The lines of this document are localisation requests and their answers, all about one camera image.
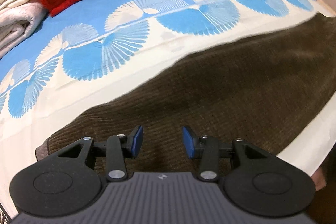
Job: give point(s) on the cream folded blanket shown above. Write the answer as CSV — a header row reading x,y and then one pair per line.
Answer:
x,y
19,19

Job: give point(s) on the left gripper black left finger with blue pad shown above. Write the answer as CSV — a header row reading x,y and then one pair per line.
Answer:
x,y
72,178

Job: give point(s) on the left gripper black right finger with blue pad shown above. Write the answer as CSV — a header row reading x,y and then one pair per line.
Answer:
x,y
253,179

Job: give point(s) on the dark brown corduroy pants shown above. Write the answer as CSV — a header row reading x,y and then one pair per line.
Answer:
x,y
276,91

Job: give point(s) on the blue white patterned bed sheet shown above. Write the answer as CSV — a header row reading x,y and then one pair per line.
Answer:
x,y
99,50

